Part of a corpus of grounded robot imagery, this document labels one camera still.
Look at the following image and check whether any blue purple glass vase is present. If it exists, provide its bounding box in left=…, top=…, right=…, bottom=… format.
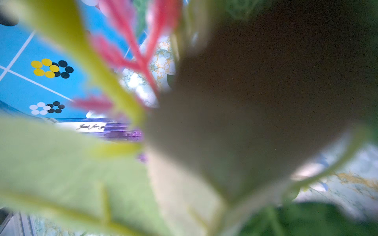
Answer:
left=54, top=118, right=147, bottom=163

